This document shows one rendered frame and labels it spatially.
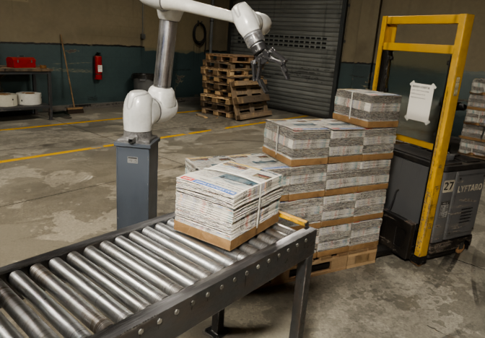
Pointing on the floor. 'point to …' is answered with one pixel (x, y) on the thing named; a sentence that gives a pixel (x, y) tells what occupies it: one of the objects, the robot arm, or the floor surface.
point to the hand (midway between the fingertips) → (276, 84)
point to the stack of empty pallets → (224, 107)
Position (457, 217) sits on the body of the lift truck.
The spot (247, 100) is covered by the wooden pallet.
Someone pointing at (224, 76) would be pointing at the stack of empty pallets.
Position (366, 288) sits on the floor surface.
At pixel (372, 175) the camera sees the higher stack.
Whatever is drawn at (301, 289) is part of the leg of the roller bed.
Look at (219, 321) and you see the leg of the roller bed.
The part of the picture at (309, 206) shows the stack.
